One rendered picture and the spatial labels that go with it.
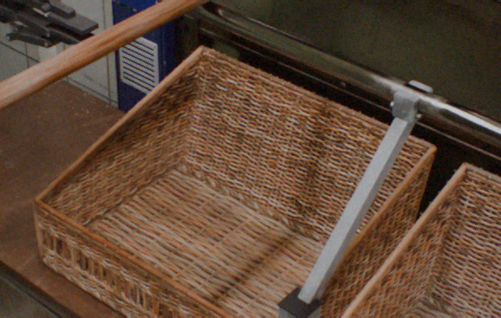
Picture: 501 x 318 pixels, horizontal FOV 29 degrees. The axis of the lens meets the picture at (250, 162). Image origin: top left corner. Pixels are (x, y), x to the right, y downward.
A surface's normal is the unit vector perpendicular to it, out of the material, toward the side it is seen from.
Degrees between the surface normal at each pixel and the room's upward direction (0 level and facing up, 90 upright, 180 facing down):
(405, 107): 90
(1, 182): 0
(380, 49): 70
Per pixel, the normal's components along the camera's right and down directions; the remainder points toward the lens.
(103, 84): -0.64, 0.44
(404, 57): -0.59, 0.14
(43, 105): 0.03, -0.80
